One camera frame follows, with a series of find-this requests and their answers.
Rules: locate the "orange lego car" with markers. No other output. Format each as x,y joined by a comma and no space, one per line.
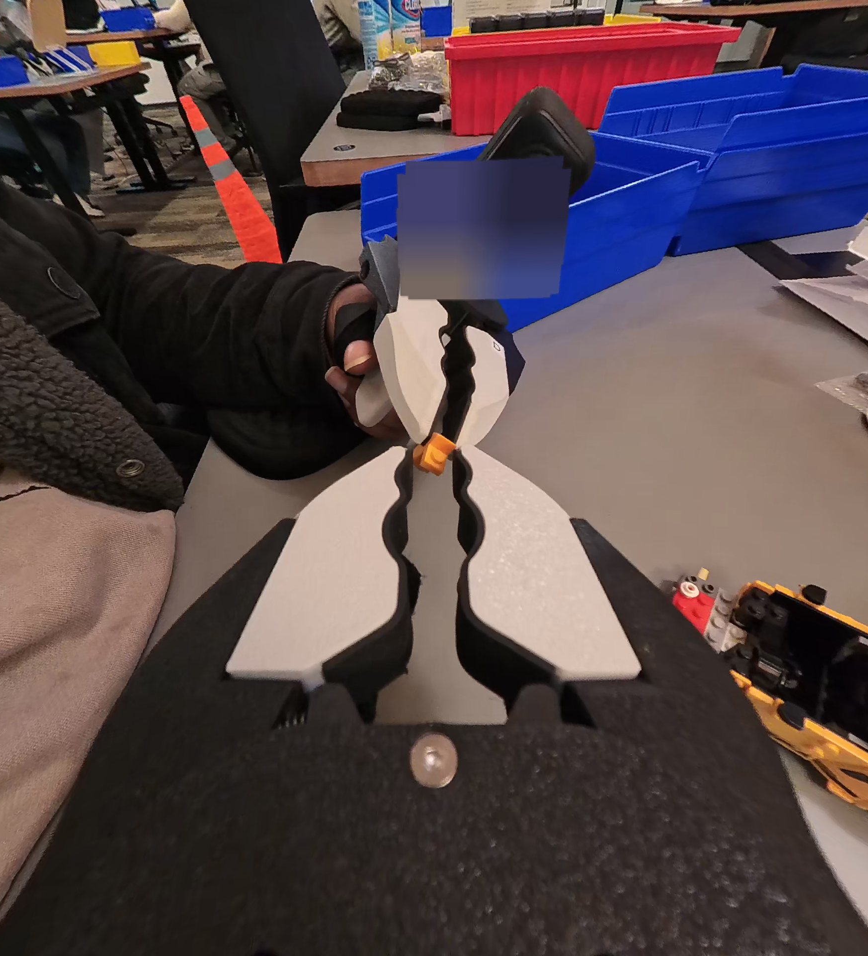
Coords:
844,773

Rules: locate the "yellow plastic bin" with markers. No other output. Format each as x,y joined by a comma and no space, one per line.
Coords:
114,52

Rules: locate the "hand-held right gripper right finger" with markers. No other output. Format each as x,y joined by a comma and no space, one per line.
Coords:
546,582

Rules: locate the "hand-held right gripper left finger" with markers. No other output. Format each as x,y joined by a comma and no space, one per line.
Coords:
322,582

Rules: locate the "white wipes canister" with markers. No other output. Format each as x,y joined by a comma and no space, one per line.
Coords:
374,30
406,22

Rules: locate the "black foam pad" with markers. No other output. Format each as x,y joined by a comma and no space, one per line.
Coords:
385,122
393,101

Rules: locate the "row of black boxes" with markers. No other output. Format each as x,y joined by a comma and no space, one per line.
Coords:
538,21

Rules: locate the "black high-back chair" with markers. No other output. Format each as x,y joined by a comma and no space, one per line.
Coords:
269,89

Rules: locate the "blue plastic bin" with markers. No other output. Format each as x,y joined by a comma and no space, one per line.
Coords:
665,104
628,216
800,194

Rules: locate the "beige sweatshirt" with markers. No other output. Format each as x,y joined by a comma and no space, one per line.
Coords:
30,635

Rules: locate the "dark grey fleece jacket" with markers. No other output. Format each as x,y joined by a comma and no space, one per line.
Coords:
45,403

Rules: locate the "small orange lego brick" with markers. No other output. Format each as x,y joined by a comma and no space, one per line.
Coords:
426,459
440,446

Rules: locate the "red plastic bin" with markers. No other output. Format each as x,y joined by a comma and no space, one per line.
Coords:
590,82

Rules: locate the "clear bag of metal parts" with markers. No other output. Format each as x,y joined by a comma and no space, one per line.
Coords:
411,71

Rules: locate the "orange traffic cone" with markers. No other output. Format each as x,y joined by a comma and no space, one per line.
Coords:
236,194

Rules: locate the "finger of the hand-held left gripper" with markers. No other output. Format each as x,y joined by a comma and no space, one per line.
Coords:
411,373
493,373

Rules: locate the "person's left hand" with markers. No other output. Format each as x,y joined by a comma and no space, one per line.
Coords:
348,370

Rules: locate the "wooden edge desk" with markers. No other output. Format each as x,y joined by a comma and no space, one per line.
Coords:
142,35
53,81

